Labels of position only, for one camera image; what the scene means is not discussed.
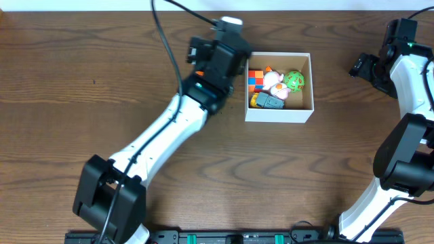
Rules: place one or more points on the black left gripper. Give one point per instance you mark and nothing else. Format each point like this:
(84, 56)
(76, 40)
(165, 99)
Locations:
(195, 51)

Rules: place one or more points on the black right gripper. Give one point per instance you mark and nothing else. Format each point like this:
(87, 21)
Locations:
(363, 68)

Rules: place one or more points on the multicoloured block cube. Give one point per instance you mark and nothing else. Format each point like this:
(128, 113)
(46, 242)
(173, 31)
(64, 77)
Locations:
(255, 80)

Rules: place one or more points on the grey yellow toy truck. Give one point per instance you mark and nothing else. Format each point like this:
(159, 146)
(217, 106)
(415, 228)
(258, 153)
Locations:
(263, 100)

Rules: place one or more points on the green polyhedral dice ball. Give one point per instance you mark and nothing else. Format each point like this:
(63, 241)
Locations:
(294, 81)

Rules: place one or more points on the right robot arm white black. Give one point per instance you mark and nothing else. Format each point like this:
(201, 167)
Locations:
(401, 172)

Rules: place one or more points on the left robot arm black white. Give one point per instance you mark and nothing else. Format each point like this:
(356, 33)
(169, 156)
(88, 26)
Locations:
(111, 195)

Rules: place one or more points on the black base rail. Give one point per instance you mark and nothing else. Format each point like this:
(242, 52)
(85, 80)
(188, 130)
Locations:
(297, 236)

